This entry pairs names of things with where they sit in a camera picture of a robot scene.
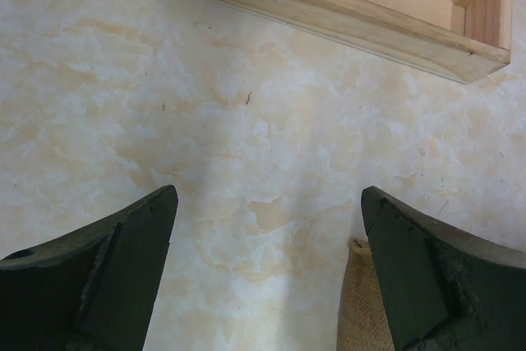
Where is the wooden clothes rack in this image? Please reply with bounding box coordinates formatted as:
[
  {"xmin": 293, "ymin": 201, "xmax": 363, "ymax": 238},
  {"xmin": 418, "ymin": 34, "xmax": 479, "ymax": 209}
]
[{"xmin": 218, "ymin": 0, "xmax": 513, "ymax": 84}]

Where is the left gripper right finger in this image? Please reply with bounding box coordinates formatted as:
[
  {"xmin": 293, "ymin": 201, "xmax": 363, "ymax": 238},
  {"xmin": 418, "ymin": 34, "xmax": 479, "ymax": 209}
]
[{"xmin": 361, "ymin": 187, "xmax": 525, "ymax": 350}]

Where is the canvas bag with white handles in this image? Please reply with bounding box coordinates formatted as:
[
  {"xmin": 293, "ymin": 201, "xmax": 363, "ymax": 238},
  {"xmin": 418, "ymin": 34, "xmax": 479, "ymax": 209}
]
[{"xmin": 336, "ymin": 239, "xmax": 395, "ymax": 351}]

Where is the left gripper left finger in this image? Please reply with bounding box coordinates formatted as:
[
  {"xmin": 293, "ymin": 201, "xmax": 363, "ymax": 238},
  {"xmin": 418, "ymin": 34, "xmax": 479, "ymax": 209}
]
[{"xmin": 1, "ymin": 185, "xmax": 178, "ymax": 350}]

